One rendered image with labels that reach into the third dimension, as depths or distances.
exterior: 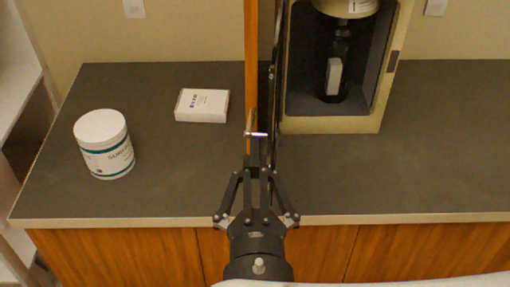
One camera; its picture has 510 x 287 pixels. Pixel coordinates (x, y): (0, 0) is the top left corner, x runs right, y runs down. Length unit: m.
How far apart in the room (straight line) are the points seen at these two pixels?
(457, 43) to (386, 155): 0.65
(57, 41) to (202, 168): 0.80
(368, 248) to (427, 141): 0.36
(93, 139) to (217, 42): 0.66
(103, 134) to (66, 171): 0.21
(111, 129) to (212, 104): 0.35
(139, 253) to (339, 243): 0.58
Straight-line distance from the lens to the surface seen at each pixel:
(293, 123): 1.25
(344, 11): 1.08
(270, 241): 0.56
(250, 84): 1.04
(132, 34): 1.61
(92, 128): 1.15
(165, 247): 1.27
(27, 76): 1.75
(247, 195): 0.63
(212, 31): 1.56
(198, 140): 1.26
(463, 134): 1.42
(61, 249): 1.37
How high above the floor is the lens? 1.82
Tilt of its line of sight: 45 degrees down
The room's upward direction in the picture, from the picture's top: straight up
